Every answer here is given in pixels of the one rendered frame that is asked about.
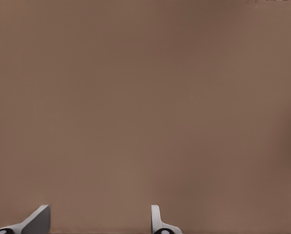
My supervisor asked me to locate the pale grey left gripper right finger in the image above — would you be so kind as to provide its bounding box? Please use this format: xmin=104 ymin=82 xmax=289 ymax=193
xmin=150 ymin=204 xmax=183 ymax=234

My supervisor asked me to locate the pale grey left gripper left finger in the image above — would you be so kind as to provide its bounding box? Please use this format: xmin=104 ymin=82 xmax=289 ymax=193
xmin=0 ymin=204 xmax=51 ymax=234

